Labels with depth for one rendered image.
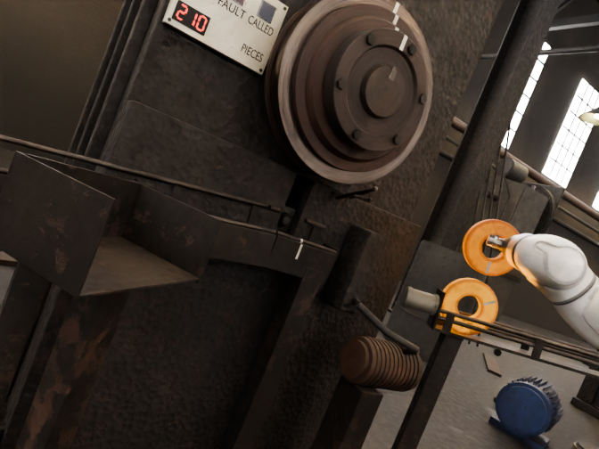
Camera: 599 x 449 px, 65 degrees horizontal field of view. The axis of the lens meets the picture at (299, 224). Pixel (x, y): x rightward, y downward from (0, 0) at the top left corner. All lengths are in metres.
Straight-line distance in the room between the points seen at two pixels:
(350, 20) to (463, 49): 0.59
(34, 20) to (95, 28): 0.70
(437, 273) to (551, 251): 2.81
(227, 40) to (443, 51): 0.72
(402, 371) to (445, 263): 2.52
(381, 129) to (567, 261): 0.50
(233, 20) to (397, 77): 0.41
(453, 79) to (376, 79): 0.55
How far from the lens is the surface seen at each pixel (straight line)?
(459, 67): 1.67
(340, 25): 1.17
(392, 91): 1.17
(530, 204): 9.23
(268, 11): 1.26
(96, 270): 0.77
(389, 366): 1.30
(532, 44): 5.98
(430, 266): 3.83
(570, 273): 1.03
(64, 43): 7.13
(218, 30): 1.21
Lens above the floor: 0.81
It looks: 3 degrees down
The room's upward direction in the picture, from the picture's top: 22 degrees clockwise
